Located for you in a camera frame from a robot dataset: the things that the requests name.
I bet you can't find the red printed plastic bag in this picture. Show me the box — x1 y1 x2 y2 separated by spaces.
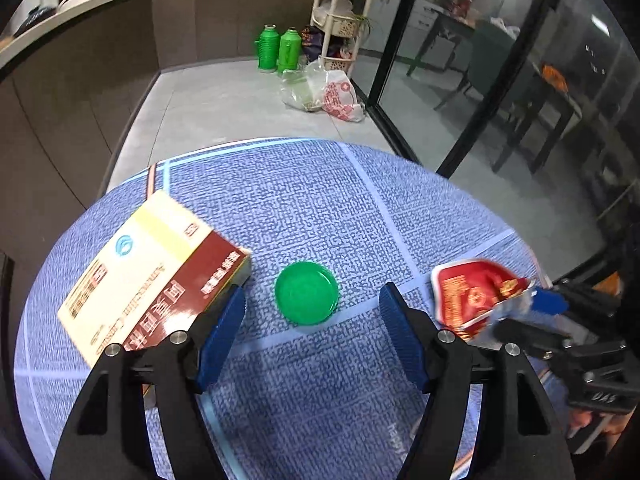
322 71 367 123

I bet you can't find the dark printed bag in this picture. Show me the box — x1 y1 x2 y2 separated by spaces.
300 25 324 67

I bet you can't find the kitchen counter with cabinets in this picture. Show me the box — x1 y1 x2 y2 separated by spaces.
0 0 321 211

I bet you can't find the clear plastic bag with greens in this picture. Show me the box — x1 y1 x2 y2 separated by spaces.
280 60 328 113

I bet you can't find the dark dining table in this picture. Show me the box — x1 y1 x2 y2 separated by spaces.
407 0 586 176

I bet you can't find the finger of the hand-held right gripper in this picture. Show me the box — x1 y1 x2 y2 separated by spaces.
491 316 577 362
530 279 627 347

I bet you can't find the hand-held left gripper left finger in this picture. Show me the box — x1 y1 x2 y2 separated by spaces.
49 286 247 480

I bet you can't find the white plastic bag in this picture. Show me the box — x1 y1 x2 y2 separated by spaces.
490 16 521 41

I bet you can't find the person's right hand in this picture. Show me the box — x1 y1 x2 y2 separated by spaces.
568 409 629 454

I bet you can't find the red snack packet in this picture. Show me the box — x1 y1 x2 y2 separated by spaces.
431 258 538 341

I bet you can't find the green plastic lid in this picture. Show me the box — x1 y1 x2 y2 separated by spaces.
274 261 338 326

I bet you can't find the orange bowl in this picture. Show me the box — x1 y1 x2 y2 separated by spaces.
542 62 569 89

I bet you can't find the black sliding door frame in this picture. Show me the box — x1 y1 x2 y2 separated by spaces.
367 0 640 281

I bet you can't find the grey dining chair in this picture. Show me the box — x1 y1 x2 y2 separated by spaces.
435 20 528 111

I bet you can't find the beige storage rack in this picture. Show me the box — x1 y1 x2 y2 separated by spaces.
310 0 383 78

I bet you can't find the green thermos flask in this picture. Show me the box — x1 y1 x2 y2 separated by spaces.
256 25 281 72
278 28 302 77

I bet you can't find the yellow and red box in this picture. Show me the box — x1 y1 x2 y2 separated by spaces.
57 190 252 406

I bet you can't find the green potted plant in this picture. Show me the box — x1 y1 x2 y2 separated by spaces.
350 12 376 41

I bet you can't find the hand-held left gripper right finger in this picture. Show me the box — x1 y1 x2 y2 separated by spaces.
378 282 577 480

